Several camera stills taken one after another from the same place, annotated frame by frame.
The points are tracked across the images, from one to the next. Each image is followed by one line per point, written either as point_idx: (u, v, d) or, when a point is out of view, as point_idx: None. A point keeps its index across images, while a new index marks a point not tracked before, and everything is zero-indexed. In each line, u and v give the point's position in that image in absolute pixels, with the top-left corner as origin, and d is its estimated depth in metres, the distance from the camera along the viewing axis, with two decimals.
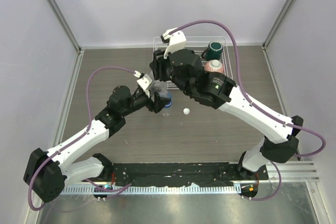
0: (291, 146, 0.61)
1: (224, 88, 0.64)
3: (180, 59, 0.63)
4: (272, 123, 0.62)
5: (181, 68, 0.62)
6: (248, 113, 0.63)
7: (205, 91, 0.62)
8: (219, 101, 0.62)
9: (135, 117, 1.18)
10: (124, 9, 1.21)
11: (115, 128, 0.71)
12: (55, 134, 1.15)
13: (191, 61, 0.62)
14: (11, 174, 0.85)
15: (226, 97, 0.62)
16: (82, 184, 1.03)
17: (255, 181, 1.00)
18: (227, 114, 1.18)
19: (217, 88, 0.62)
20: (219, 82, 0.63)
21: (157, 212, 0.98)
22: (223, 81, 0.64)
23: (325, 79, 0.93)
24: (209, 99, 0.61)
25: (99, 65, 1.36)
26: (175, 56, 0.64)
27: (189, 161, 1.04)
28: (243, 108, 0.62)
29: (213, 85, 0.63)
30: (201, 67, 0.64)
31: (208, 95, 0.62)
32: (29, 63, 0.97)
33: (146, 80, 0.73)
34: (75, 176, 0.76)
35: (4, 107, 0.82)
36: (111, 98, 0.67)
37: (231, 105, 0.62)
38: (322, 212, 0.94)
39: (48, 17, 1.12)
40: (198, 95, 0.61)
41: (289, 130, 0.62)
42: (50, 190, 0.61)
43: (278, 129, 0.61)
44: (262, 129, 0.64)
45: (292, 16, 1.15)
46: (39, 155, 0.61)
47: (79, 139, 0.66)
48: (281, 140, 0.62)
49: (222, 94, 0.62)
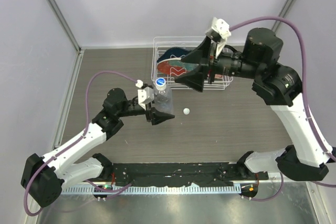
0: (319, 174, 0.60)
1: (291, 91, 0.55)
3: (262, 39, 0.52)
4: (315, 146, 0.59)
5: (256, 49, 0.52)
6: (300, 126, 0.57)
7: (270, 83, 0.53)
8: (280, 99, 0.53)
9: (135, 117, 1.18)
10: (124, 9, 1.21)
11: (112, 130, 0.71)
12: (55, 134, 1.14)
13: (274, 43, 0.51)
14: (11, 174, 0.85)
15: (289, 99, 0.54)
16: (82, 184, 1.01)
17: (255, 181, 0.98)
18: (227, 114, 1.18)
19: (286, 86, 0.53)
20: (289, 80, 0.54)
21: (157, 212, 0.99)
22: (294, 81, 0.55)
23: (326, 79, 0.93)
24: (273, 94, 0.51)
25: (99, 65, 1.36)
26: (255, 32, 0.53)
27: (189, 161, 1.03)
28: (299, 120, 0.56)
29: (284, 81, 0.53)
30: (278, 55, 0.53)
31: (273, 88, 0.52)
32: (29, 63, 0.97)
33: (143, 93, 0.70)
34: (75, 177, 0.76)
35: (4, 107, 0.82)
36: (106, 102, 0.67)
37: (291, 110, 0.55)
38: (322, 212, 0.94)
39: (48, 17, 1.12)
40: (261, 86, 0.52)
41: (324, 158, 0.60)
42: (46, 196, 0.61)
43: (317, 154, 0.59)
44: (299, 145, 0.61)
45: (292, 17, 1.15)
46: (34, 161, 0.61)
47: (75, 145, 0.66)
48: (312, 164, 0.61)
49: (287, 96, 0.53)
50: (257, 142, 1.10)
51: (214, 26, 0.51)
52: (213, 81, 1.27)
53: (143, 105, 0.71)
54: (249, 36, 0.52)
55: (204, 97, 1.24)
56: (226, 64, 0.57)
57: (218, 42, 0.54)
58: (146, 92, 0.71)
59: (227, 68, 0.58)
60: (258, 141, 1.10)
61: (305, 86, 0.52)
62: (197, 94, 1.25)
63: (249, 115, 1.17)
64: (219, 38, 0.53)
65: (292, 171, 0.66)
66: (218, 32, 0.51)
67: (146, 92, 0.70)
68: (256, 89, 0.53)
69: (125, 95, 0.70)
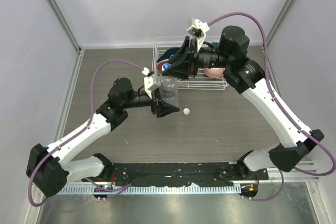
0: (297, 153, 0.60)
1: (254, 76, 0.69)
3: (233, 36, 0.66)
4: (286, 124, 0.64)
5: (227, 43, 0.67)
6: (268, 106, 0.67)
7: (236, 72, 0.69)
8: (243, 85, 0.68)
9: (136, 117, 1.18)
10: (124, 9, 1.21)
11: (116, 121, 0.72)
12: (55, 134, 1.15)
13: (241, 40, 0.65)
14: (11, 173, 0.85)
15: (251, 84, 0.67)
16: (82, 184, 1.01)
17: (255, 181, 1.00)
18: (227, 114, 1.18)
19: (247, 73, 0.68)
20: (251, 69, 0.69)
21: (157, 212, 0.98)
22: (256, 70, 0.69)
23: (324, 80, 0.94)
24: (235, 81, 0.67)
25: (98, 65, 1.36)
26: (229, 29, 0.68)
27: (189, 161, 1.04)
28: (264, 100, 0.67)
29: (245, 69, 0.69)
30: (245, 51, 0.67)
31: (237, 76, 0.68)
32: (29, 64, 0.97)
33: (150, 80, 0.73)
34: (78, 171, 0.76)
35: (4, 106, 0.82)
36: (113, 91, 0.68)
37: (254, 92, 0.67)
38: (322, 212, 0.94)
39: (49, 17, 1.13)
40: (229, 73, 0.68)
41: (302, 138, 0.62)
42: (52, 186, 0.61)
43: (290, 132, 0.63)
44: (276, 127, 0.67)
45: (292, 17, 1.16)
46: (39, 151, 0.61)
47: (80, 134, 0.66)
48: (291, 144, 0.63)
49: (248, 81, 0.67)
50: (257, 141, 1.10)
51: (194, 24, 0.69)
52: (213, 80, 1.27)
53: (149, 91, 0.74)
54: (223, 33, 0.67)
55: (203, 97, 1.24)
56: (205, 56, 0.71)
57: (200, 36, 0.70)
58: (152, 79, 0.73)
59: (207, 60, 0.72)
60: (259, 141, 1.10)
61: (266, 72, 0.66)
62: (197, 94, 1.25)
63: (249, 114, 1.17)
64: (200, 31, 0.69)
65: (280, 159, 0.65)
66: (199, 28, 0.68)
67: (153, 78, 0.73)
68: (226, 76, 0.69)
69: (132, 85, 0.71)
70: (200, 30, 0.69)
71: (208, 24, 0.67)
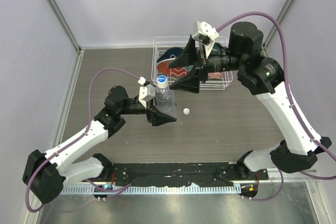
0: (308, 163, 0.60)
1: (273, 79, 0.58)
3: (243, 30, 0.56)
4: (300, 133, 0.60)
5: (238, 40, 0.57)
6: (284, 113, 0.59)
7: (253, 72, 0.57)
8: (262, 87, 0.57)
9: (136, 117, 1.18)
10: (123, 9, 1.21)
11: (114, 128, 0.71)
12: (55, 134, 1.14)
13: (253, 34, 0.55)
14: (11, 174, 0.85)
15: (271, 88, 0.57)
16: (82, 184, 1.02)
17: (255, 181, 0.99)
18: (227, 113, 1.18)
19: (268, 75, 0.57)
20: (272, 70, 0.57)
21: (157, 212, 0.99)
22: (277, 71, 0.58)
23: (324, 80, 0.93)
24: (253, 82, 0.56)
25: (98, 65, 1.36)
26: (238, 25, 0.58)
27: (189, 161, 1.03)
28: (282, 107, 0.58)
29: (265, 70, 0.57)
30: (260, 46, 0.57)
31: (254, 77, 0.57)
32: (29, 64, 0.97)
33: (144, 91, 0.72)
34: (75, 175, 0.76)
35: (4, 107, 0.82)
36: (108, 99, 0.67)
37: (273, 97, 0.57)
38: (322, 213, 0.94)
39: (48, 17, 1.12)
40: (243, 74, 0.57)
41: (312, 147, 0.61)
42: (49, 192, 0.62)
43: (303, 141, 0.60)
44: (286, 134, 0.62)
45: (293, 17, 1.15)
46: (37, 157, 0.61)
47: (77, 141, 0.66)
48: (301, 152, 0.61)
49: (269, 84, 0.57)
50: (258, 142, 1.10)
51: (201, 30, 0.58)
52: (213, 81, 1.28)
53: (143, 101, 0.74)
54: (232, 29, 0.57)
55: (203, 97, 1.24)
56: (214, 60, 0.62)
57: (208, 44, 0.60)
58: (147, 89, 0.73)
59: (218, 65, 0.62)
60: (260, 141, 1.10)
61: (286, 74, 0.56)
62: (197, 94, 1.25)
63: (249, 115, 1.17)
64: (208, 39, 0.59)
65: (283, 162, 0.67)
66: (206, 34, 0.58)
67: (148, 89, 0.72)
68: (240, 77, 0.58)
69: (127, 93, 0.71)
70: (207, 38, 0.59)
71: (217, 30, 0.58)
